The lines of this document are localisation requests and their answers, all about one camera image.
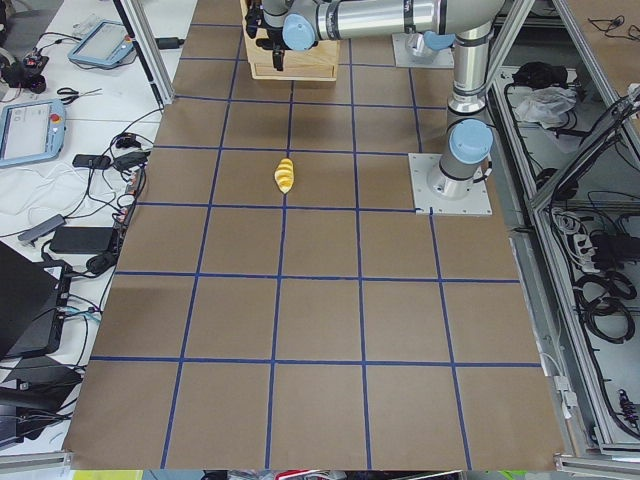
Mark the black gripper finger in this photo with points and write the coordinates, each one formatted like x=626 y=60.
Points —
x=278 y=57

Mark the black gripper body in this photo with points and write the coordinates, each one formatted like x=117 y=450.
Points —
x=278 y=47

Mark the light wooden drawer cabinet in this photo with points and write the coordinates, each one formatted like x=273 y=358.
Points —
x=319 y=63

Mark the yellow striped toy food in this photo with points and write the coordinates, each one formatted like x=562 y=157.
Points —
x=284 y=175

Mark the upper teach pendant tablet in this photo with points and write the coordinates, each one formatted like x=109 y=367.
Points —
x=106 y=46

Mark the teach pendant tablet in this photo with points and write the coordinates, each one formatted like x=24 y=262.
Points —
x=32 y=132
x=106 y=46

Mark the black scissors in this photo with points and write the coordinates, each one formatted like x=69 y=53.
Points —
x=68 y=95

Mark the lower teach pendant tablet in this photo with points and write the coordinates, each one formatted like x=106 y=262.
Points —
x=32 y=132

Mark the white crumpled cloth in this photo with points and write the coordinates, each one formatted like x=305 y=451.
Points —
x=548 y=107

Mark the black power brick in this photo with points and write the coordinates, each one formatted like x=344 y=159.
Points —
x=81 y=240

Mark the black laptop computer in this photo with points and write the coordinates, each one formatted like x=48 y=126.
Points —
x=33 y=295

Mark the white power strip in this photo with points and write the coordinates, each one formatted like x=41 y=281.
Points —
x=577 y=242

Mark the aluminium frame post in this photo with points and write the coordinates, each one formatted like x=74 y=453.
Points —
x=134 y=19

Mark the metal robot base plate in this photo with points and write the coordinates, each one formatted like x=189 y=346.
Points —
x=436 y=194

